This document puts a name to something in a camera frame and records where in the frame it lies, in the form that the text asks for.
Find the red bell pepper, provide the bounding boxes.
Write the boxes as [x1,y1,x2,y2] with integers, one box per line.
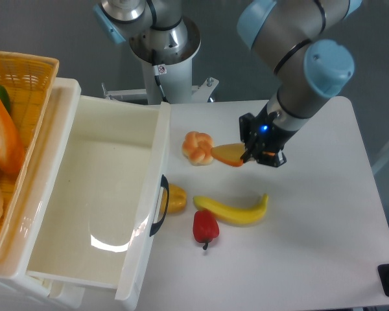
[193,210,220,250]

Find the white plastic drawer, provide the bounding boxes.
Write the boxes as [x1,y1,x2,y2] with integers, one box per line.
[27,96,171,310]

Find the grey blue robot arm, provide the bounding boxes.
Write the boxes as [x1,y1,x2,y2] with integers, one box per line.
[93,1,360,167]

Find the green pepper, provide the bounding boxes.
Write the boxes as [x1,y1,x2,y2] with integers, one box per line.
[0,84,11,114]

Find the white drawer cabinet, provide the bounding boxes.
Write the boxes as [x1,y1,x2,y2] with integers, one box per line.
[0,79,137,310]

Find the knotted bread roll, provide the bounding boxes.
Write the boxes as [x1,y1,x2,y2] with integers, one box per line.
[182,131,215,166]

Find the toast bread slice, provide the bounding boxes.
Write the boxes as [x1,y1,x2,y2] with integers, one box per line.
[211,143,246,167]

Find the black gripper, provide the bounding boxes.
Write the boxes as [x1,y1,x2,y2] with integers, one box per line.
[239,103,300,167]

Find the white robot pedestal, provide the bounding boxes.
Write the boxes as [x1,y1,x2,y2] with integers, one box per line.
[102,16,219,105]

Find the yellow bell pepper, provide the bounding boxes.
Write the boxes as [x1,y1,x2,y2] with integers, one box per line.
[160,183,187,214]

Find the orange woven basket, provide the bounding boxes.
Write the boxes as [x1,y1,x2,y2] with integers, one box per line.
[0,51,59,251]

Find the orange baguette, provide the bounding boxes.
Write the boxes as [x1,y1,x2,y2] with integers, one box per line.
[0,99,25,174]

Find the yellow banana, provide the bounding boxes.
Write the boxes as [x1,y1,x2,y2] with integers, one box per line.
[193,194,269,225]

